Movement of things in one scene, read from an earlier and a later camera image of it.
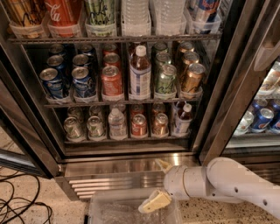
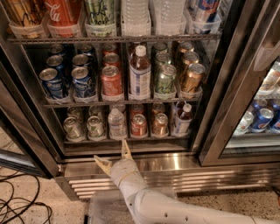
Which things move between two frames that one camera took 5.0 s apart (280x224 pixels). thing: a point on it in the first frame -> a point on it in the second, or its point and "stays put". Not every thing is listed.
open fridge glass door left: (28, 137) stays put
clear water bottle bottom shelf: (116, 125) stays put
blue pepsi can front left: (52, 83) stays put
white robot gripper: (174, 181) -> (123, 170)
